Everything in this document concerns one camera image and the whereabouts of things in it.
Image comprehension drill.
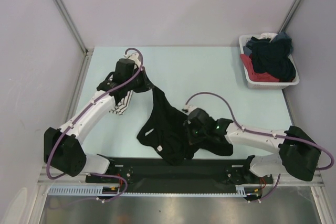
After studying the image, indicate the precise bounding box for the black white striped tank top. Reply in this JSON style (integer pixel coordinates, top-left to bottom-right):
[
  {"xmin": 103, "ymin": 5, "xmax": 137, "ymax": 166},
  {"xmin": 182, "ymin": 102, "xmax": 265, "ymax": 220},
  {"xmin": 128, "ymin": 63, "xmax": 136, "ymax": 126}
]
[{"xmin": 109, "ymin": 91, "xmax": 133, "ymax": 115}]

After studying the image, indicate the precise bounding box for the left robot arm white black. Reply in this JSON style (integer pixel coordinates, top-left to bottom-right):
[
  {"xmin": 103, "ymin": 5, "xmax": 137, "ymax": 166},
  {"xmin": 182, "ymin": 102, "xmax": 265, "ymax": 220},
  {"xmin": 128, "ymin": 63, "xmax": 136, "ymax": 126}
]
[{"xmin": 44, "ymin": 52, "xmax": 154, "ymax": 182}]

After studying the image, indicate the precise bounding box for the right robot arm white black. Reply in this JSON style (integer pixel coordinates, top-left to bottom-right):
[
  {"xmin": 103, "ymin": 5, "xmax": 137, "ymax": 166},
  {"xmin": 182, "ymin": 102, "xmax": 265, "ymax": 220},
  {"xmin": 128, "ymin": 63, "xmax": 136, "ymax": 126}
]
[{"xmin": 183, "ymin": 105, "xmax": 321, "ymax": 183}]

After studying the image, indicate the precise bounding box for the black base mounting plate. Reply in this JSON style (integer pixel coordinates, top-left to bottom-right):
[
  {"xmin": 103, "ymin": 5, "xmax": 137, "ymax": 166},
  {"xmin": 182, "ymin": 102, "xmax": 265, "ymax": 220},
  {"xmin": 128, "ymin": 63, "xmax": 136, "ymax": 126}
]
[{"xmin": 85, "ymin": 157, "xmax": 273, "ymax": 193}]

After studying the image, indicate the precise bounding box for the dark clothes pile in basket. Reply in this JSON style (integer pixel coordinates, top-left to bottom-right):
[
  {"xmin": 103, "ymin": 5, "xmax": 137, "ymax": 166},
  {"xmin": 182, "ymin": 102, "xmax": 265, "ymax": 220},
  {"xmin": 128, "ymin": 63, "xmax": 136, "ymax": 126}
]
[{"xmin": 238, "ymin": 32, "xmax": 297, "ymax": 83}]

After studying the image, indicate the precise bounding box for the white plastic laundry basket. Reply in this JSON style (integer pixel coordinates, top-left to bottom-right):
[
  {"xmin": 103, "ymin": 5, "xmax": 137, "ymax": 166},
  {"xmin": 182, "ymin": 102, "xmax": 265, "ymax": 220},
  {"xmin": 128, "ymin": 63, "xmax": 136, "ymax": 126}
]
[{"xmin": 238, "ymin": 34, "xmax": 300, "ymax": 90}]

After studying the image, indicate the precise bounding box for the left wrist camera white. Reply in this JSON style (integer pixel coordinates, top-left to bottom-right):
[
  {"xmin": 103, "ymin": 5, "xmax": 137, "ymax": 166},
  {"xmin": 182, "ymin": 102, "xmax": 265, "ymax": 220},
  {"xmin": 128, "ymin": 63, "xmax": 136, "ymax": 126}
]
[{"xmin": 124, "ymin": 52, "xmax": 141, "ymax": 65}]

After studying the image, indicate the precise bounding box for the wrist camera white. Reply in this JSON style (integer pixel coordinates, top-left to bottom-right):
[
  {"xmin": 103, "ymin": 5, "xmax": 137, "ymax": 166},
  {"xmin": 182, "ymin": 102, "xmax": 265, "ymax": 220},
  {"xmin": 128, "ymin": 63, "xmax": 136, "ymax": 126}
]
[
  {"xmin": 124, "ymin": 52, "xmax": 141, "ymax": 65},
  {"xmin": 182, "ymin": 104, "xmax": 197, "ymax": 114}
]

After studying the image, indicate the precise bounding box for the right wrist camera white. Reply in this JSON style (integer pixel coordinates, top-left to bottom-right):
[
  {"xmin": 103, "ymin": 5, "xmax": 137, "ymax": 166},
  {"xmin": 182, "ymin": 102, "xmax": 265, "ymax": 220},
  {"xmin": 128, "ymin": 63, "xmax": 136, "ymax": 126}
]
[{"xmin": 182, "ymin": 104, "xmax": 197, "ymax": 114}]

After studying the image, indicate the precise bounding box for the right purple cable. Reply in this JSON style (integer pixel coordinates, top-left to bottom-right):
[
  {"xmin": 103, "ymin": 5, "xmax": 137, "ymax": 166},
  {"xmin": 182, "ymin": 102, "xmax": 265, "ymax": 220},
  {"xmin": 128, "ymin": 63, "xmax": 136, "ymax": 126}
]
[{"xmin": 185, "ymin": 92, "xmax": 335, "ymax": 204}]

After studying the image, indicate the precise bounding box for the purple cable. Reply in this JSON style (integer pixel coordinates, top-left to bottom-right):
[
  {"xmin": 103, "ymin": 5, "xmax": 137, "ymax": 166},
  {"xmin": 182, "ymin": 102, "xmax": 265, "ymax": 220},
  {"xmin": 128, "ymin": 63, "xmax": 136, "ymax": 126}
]
[
  {"xmin": 46, "ymin": 47, "xmax": 144, "ymax": 206},
  {"xmin": 185, "ymin": 92, "xmax": 335, "ymax": 204}
]

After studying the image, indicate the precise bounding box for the white slotted cable duct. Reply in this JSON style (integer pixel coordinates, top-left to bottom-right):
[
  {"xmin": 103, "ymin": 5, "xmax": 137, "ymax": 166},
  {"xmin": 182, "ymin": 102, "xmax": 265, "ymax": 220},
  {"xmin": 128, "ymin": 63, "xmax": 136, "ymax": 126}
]
[{"xmin": 48, "ymin": 185, "xmax": 261, "ymax": 197}]

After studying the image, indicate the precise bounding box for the left aluminium corner post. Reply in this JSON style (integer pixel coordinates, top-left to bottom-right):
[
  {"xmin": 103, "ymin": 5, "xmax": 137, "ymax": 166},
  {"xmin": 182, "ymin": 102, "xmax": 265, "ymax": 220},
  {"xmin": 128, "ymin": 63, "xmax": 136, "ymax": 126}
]
[{"xmin": 38, "ymin": 0, "xmax": 91, "ymax": 56}]

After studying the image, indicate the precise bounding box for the aluminium corner post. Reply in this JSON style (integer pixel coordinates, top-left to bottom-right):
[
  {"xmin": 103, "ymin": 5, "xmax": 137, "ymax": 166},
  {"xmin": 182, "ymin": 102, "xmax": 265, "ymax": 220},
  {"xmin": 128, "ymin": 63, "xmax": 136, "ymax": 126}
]
[
  {"xmin": 38, "ymin": 0, "xmax": 91, "ymax": 56},
  {"xmin": 278, "ymin": 0, "xmax": 320, "ymax": 35}
]

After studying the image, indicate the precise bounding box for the aluminium front rail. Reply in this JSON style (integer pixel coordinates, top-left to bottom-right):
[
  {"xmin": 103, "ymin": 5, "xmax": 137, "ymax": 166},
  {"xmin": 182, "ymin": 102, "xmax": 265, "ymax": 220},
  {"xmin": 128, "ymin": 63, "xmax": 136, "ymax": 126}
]
[{"xmin": 37, "ymin": 165, "xmax": 324, "ymax": 187}]

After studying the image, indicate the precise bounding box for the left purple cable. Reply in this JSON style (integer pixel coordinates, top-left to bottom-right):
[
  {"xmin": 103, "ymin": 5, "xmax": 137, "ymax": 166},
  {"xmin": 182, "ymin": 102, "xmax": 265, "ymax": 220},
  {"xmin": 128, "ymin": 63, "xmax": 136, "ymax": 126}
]
[{"xmin": 46, "ymin": 47, "xmax": 144, "ymax": 206}]

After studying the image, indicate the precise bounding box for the right aluminium corner post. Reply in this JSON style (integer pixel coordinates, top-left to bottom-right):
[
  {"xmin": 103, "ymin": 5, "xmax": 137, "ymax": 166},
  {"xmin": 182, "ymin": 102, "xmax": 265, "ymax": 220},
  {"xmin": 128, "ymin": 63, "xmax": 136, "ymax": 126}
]
[{"xmin": 278, "ymin": 0, "xmax": 320, "ymax": 35}]

